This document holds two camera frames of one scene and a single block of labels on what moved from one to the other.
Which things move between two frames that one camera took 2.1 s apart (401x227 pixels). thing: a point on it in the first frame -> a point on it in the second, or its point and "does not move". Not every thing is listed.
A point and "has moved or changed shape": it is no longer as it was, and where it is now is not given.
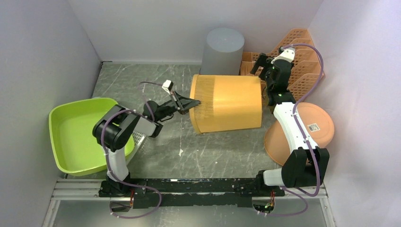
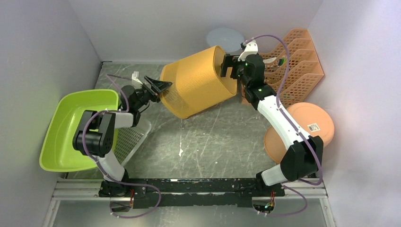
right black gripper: (264, 62) -> (230, 61)
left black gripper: (184, 103) -> (158, 85)
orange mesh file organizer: (304, 70) does not move
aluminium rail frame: (80, 188) does not move
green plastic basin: (75, 149) has moved or changed shape
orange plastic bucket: (317, 124) does not move
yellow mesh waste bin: (227, 102) -> (197, 82)
